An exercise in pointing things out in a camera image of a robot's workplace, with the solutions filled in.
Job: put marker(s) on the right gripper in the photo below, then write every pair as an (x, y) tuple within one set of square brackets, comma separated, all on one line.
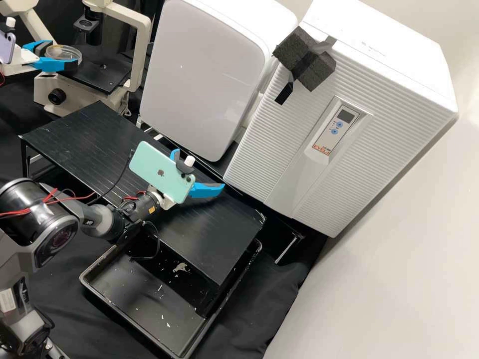
[(164, 200)]

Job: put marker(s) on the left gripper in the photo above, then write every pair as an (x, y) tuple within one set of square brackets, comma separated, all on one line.
[(28, 56)]

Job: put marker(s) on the petri dish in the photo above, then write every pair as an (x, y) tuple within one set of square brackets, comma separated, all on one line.
[(61, 52)]

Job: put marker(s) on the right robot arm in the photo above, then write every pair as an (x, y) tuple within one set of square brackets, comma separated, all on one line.
[(30, 213)]

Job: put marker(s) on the black platform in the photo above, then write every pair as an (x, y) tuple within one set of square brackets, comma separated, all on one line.
[(93, 149), (262, 224)]

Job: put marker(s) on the cream microscope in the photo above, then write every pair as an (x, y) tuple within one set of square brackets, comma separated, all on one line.
[(131, 30)]

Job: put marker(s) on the white box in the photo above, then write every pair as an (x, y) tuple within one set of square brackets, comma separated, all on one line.
[(202, 74)]

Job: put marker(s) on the black tray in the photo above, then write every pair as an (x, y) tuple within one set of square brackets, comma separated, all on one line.
[(142, 299)]

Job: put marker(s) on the incubator door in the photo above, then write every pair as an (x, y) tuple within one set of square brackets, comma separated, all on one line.
[(374, 157)]

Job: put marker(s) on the white incubator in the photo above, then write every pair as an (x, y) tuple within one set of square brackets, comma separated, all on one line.
[(374, 30)]

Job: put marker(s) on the right wrist camera phone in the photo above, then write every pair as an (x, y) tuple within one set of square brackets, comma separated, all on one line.
[(157, 168)]

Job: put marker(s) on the wrist camera phone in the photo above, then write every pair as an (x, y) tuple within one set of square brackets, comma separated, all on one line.
[(6, 48), (157, 168)]

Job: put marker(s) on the left wrist camera phone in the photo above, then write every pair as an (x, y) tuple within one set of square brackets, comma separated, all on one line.
[(6, 48)]

